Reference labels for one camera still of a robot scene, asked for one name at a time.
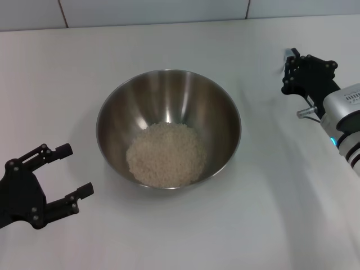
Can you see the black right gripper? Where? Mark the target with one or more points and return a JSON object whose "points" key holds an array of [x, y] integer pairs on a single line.
{"points": [[312, 81]]}

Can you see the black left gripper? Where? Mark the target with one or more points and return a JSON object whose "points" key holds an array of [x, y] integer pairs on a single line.
{"points": [[22, 192]]}

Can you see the large stainless steel bowl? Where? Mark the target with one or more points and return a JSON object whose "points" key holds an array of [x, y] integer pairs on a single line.
{"points": [[168, 98]]}

